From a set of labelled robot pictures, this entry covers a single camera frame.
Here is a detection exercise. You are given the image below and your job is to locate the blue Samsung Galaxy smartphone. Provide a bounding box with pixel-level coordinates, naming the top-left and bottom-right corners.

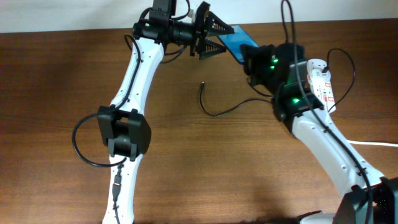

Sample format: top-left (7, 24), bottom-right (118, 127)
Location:
top-left (218, 25), bottom-right (259, 65)

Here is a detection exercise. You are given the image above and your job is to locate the black USB charging cable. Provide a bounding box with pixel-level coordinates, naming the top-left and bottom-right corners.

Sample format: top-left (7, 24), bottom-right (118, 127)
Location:
top-left (199, 48), bottom-right (357, 118)

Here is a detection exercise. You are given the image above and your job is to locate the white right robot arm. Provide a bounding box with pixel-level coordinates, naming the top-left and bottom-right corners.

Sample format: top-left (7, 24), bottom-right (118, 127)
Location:
top-left (240, 44), bottom-right (397, 223)

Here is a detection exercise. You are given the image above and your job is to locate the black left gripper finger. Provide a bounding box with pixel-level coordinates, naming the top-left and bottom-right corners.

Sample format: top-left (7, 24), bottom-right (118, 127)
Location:
top-left (198, 39), bottom-right (226, 60)
top-left (205, 11), bottom-right (234, 37)

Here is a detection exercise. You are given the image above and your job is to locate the white power strip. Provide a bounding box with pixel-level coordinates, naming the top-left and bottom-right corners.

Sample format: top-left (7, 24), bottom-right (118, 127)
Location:
top-left (307, 72), bottom-right (336, 113)

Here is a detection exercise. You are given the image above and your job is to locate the white charger adapter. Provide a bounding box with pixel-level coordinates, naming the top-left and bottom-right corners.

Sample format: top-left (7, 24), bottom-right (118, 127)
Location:
top-left (307, 58), bottom-right (331, 80)

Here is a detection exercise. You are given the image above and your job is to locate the white power strip cord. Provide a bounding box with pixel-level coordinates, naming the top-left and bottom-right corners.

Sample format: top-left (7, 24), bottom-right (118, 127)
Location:
top-left (346, 139), bottom-right (398, 148)

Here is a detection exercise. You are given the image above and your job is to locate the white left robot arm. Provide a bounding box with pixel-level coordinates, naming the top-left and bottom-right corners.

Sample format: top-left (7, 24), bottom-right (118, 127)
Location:
top-left (98, 0), bottom-right (234, 223)

